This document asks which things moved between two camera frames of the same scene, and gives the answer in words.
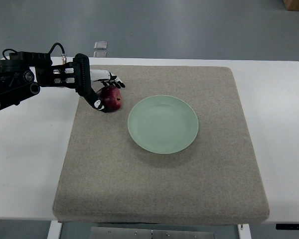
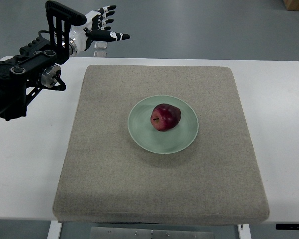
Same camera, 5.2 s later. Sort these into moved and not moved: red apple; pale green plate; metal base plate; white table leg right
Moved: red apple
Not moved: metal base plate; pale green plate; white table leg right
